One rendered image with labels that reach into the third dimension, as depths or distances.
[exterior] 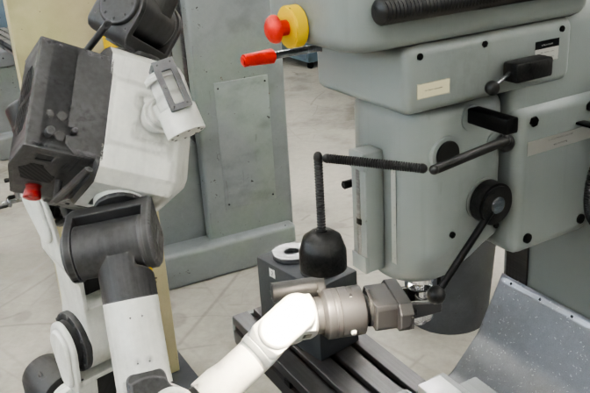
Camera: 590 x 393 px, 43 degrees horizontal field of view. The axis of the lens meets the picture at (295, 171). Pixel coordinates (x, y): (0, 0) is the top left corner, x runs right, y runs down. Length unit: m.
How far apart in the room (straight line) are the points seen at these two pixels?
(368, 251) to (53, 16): 1.75
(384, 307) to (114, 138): 0.54
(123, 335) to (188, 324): 2.50
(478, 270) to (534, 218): 2.11
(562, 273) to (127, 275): 0.89
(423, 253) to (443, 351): 2.25
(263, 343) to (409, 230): 0.30
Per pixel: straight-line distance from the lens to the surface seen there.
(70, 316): 1.76
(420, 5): 0.98
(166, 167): 1.30
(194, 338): 3.61
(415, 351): 3.43
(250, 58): 1.15
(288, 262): 1.73
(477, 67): 1.13
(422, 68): 1.06
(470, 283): 3.42
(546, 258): 1.66
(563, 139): 1.31
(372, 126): 1.19
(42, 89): 1.28
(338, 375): 1.69
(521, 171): 1.26
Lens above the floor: 1.94
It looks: 21 degrees down
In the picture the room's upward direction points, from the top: 4 degrees counter-clockwise
